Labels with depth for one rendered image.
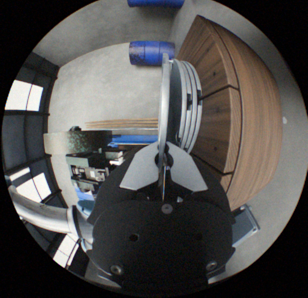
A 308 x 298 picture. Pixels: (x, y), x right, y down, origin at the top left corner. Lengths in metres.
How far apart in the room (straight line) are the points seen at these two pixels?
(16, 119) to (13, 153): 0.95
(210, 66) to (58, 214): 0.45
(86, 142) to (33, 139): 3.38
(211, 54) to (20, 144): 4.00
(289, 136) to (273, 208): 0.26
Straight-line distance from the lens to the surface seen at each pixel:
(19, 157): 3.94
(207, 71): 0.15
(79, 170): 1.26
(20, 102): 4.04
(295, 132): 0.43
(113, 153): 1.17
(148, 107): 2.09
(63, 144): 0.87
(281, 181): 0.45
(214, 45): 0.15
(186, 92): 0.16
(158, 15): 3.02
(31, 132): 4.06
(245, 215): 0.52
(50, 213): 0.35
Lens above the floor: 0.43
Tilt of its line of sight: 3 degrees down
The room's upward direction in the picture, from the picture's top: 90 degrees counter-clockwise
